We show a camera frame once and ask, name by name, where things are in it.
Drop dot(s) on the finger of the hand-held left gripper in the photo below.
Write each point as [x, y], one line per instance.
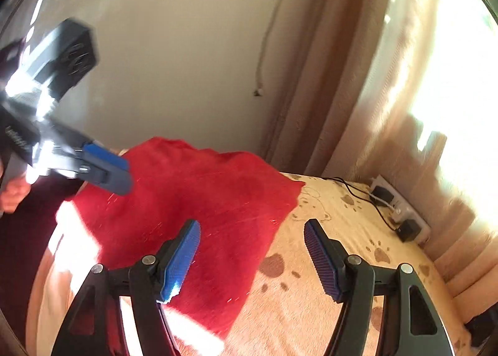
[116, 185]
[105, 155]

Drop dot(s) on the red knit sweater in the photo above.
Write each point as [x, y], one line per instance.
[202, 192]

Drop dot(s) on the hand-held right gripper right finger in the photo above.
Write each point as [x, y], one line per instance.
[321, 258]

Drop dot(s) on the small black plug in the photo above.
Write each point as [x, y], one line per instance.
[383, 195]

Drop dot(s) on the white power strip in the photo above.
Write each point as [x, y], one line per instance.
[404, 214]

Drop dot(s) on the person's left hand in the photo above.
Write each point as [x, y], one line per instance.
[13, 194]

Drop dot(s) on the black power adapter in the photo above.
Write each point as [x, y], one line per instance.
[408, 230]

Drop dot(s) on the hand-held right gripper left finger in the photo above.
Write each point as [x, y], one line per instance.
[181, 258]

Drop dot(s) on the cream patterned curtain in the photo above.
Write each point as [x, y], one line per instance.
[342, 87]

